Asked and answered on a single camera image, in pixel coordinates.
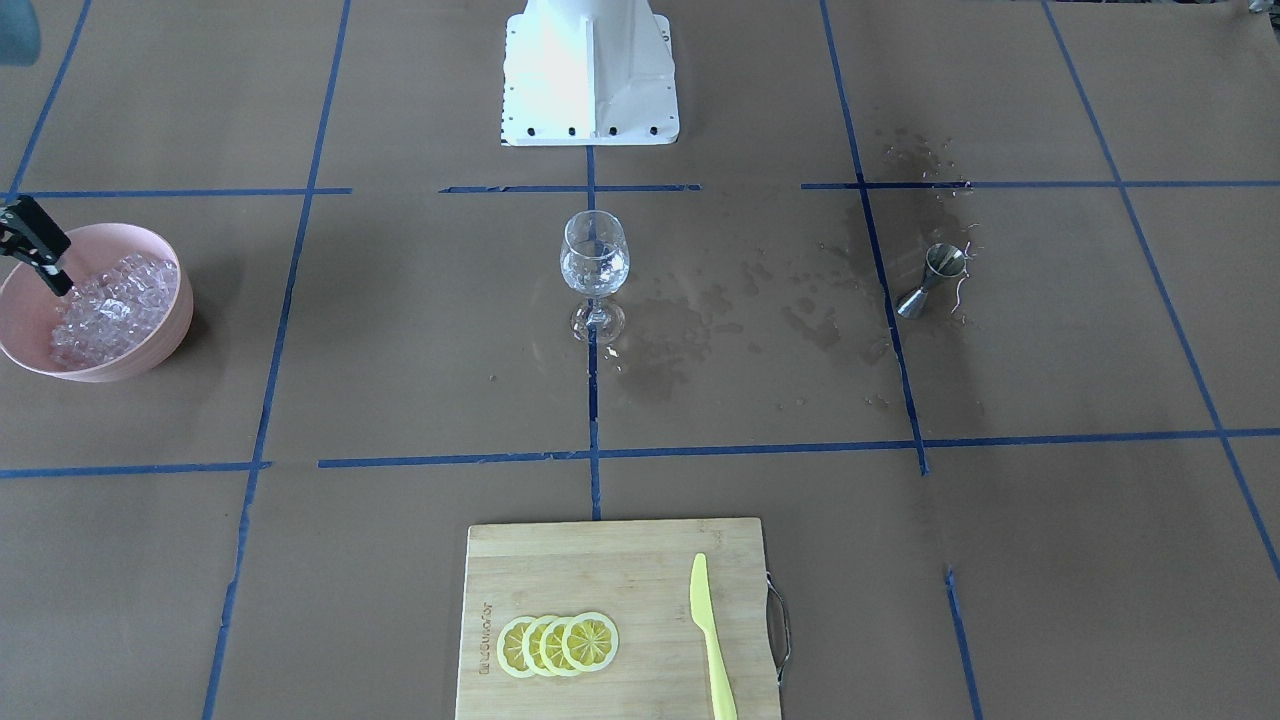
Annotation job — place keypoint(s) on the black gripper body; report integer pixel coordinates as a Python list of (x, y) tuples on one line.
[(30, 240)]

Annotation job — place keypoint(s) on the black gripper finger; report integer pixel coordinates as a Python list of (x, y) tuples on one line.
[(41, 243)]

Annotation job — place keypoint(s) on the steel cocktail jigger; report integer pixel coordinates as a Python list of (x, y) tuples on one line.
[(943, 262)]

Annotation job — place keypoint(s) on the pink bowl of ice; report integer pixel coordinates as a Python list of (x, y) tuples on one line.
[(130, 306)]

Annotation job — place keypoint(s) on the clear wine glass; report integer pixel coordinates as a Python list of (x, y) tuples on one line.
[(594, 260)]

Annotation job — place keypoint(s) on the lemon slice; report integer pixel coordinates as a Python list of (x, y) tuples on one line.
[(590, 641), (510, 651), (531, 645), (551, 648)]

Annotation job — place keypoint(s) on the bamboo cutting board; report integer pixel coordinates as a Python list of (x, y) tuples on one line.
[(636, 572)]

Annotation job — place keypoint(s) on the yellow plastic knife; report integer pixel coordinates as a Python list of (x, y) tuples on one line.
[(702, 614)]

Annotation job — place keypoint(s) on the white pedestal mount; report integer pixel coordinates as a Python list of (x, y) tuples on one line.
[(589, 73)]

